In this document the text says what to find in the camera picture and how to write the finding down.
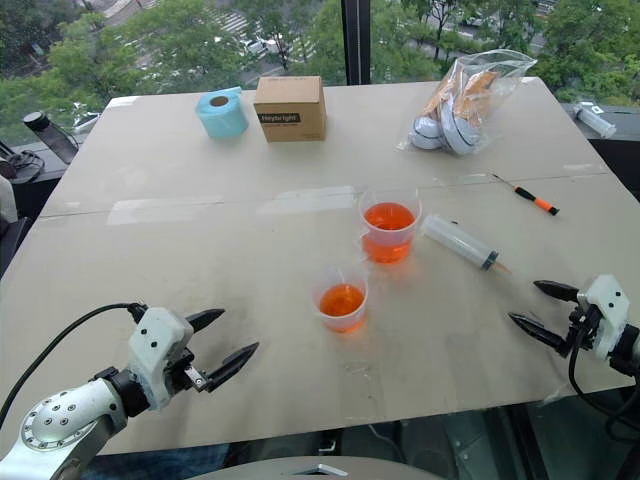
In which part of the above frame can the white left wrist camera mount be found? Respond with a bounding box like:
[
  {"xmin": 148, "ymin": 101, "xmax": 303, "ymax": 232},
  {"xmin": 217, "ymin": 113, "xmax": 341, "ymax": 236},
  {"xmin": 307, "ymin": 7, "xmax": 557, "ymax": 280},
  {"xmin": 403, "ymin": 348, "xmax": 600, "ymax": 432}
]
[{"xmin": 126, "ymin": 307, "xmax": 195, "ymax": 411}]

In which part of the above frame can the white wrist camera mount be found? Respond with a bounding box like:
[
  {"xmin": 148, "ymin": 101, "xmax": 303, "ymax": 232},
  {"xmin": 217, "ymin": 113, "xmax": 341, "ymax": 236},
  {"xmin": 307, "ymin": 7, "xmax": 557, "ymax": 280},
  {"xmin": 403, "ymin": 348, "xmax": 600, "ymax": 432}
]
[
  {"xmin": 576, "ymin": 273, "xmax": 631, "ymax": 361},
  {"xmin": 126, "ymin": 307, "xmax": 195, "ymax": 411}
]

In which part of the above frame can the orange black screwdriver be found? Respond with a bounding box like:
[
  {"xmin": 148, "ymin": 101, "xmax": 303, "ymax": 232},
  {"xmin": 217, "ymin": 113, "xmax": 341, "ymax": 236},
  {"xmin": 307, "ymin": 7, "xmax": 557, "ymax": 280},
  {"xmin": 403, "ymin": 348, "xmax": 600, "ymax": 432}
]
[{"xmin": 488, "ymin": 172, "xmax": 561, "ymax": 217}]

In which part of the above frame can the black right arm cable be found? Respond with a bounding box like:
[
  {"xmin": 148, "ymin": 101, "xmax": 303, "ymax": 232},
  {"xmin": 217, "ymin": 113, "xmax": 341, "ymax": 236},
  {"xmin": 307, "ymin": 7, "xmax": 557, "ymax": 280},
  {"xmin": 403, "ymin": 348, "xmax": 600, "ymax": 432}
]
[{"xmin": 568, "ymin": 319, "xmax": 640, "ymax": 461}]

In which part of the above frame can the large clear cup orange liquid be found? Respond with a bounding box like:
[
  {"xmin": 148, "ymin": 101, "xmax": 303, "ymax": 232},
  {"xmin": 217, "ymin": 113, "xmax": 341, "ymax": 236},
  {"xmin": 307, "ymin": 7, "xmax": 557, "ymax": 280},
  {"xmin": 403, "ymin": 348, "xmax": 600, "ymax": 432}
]
[{"xmin": 357, "ymin": 187, "xmax": 424, "ymax": 266}]

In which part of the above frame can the grey rounded robot body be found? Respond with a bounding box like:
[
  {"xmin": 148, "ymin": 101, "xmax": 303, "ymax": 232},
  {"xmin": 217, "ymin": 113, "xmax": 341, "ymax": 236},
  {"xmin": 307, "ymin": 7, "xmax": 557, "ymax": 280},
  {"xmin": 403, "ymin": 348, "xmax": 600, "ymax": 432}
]
[{"xmin": 187, "ymin": 454, "xmax": 454, "ymax": 480}]

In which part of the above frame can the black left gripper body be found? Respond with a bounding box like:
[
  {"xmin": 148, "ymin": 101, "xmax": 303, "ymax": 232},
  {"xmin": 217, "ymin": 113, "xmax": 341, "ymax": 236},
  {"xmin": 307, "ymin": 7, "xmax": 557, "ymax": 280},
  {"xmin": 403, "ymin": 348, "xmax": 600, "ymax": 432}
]
[{"xmin": 164, "ymin": 346, "xmax": 209, "ymax": 400}]

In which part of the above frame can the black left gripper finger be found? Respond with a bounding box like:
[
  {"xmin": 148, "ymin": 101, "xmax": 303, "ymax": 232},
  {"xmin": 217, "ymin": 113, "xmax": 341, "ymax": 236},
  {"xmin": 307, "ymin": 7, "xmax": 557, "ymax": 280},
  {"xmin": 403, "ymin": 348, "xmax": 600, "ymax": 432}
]
[
  {"xmin": 204, "ymin": 341, "xmax": 260, "ymax": 393},
  {"xmin": 183, "ymin": 308, "xmax": 227, "ymax": 333}
]

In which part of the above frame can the light blue tape roll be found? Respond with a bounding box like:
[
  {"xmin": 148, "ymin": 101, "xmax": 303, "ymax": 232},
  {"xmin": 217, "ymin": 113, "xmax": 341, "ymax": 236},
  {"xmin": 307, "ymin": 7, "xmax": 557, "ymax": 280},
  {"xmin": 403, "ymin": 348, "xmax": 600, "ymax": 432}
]
[{"xmin": 195, "ymin": 85, "xmax": 250, "ymax": 140}]

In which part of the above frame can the black bottle with cap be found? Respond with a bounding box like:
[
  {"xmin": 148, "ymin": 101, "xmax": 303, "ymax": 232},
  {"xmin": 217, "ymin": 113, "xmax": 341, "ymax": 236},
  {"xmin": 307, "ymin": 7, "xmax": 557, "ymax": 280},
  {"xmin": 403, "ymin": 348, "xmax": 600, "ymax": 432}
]
[{"xmin": 22, "ymin": 111, "xmax": 80, "ymax": 165}]

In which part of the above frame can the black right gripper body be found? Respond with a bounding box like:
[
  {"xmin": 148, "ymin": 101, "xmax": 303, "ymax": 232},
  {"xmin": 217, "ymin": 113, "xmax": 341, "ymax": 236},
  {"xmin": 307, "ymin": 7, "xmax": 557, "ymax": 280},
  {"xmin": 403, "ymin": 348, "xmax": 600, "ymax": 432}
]
[{"xmin": 565, "ymin": 304, "xmax": 601, "ymax": 359}]

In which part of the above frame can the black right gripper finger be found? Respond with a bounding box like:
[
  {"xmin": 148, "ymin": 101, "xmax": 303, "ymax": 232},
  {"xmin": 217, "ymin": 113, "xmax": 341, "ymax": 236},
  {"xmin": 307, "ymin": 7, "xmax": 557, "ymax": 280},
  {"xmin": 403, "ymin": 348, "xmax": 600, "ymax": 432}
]
[
  {"xmin": 508, "ymin": 312, "xmax": 572, "ymax": 358},
  {"xmin": 532, "ymin": 280, "xmax": 581, "ymax": 303}
]

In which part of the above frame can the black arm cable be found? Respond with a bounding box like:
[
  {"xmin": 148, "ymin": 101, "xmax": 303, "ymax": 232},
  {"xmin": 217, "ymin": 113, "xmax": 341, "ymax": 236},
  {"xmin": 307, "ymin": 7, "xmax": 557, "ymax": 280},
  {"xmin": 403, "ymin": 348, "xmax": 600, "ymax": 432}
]
[
  {"xmin": 0, "ymin": 302, "xmax": 150, "ymax": 416},
  {"xmin": 568, "ymin": 319, "xmax": 640, "ymax": 461}
]

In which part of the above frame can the brown cardboard box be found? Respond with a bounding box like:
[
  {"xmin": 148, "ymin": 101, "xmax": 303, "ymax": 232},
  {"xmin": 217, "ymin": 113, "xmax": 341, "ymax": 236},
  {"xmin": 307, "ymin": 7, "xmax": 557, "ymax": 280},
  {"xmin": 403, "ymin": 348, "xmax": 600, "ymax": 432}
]
[{"xmin": 252, "ymin": 75, "xmax": 328, "ymax": 144}]

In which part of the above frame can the black window frame post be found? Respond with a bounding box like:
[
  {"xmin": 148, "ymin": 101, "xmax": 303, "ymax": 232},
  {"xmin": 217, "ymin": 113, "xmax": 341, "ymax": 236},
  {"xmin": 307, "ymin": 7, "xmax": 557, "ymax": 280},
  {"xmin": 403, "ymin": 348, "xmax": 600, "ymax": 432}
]
[{"xmin": 341, "ymin": 0, "xmax": 372, "ymax": 86}]

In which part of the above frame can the clear syringe on ledge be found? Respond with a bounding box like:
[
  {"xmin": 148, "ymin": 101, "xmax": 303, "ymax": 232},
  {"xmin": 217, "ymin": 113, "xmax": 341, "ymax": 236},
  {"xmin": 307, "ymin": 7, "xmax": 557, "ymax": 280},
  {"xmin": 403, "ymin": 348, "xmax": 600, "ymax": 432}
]
[{"xmin": 571, "ymin": 101, "xmax": 618, "ymax": 140}]

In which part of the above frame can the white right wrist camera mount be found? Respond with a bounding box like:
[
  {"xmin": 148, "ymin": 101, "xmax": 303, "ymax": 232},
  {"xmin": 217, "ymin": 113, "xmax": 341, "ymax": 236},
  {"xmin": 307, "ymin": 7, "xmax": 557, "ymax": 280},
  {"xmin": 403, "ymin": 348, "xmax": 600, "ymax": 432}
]
[{"xmin": 576, "ymin": 273, "xmax": 631, "ymax": 361}]

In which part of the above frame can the clear zip bag with items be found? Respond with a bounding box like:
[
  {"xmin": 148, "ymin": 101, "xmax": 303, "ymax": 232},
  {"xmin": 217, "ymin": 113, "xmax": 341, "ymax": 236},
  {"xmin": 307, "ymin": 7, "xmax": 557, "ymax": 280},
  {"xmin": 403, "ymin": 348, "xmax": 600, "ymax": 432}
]
[{"xmin": 396, "ymin": 48, "xmax": 538, "ymax": 157}]

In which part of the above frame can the clear plastic syringe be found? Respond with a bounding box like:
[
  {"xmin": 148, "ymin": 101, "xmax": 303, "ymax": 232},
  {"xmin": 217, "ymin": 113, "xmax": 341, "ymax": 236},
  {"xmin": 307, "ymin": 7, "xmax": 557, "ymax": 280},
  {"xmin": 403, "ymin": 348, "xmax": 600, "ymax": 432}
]
[{"xmin": 421, "ymin": 214, "xmax": 513, "ymax": 274}]

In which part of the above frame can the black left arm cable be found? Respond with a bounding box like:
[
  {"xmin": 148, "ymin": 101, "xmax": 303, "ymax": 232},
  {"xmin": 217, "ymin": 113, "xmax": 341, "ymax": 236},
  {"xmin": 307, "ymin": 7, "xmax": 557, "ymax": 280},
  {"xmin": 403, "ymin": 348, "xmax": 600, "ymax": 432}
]
[{"xmin": 0, "ymin": 302, "xmax": 150, "ymax": 416}]

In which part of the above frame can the small clear cup orange liquid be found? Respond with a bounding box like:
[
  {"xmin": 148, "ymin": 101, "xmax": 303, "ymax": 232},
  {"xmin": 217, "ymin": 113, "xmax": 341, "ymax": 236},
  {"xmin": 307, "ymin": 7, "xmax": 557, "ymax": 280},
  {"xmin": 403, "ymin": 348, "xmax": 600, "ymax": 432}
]
[{"xmin": 312, "ymin": 265, "xmax": 370, "ymax": 335}]

